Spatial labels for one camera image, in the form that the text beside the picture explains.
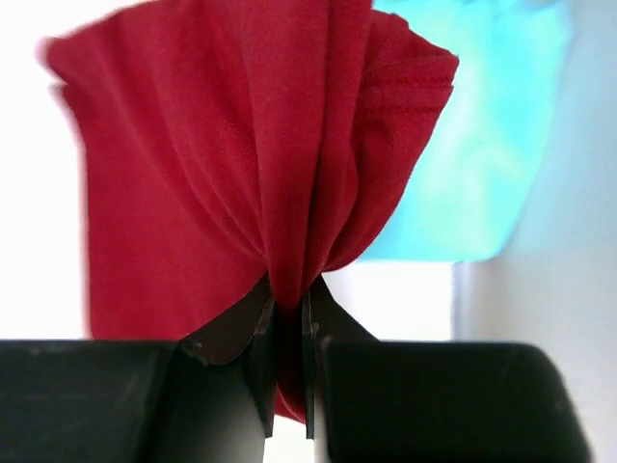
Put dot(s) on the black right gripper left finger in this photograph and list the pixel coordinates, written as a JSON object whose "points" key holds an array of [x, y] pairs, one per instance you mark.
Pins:
{"points": [[206, 398]]}

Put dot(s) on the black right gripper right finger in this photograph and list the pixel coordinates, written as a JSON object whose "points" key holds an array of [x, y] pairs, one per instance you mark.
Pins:
{"points": [[370, 400]]}

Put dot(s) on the red t-shirt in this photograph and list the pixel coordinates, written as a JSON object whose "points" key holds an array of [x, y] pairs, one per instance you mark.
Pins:
{"points": [[226, 141]]}

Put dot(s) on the turquoise folded t-shirt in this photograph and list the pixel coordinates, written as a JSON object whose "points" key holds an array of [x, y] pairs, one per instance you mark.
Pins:
{"points": [[469, 187]]}

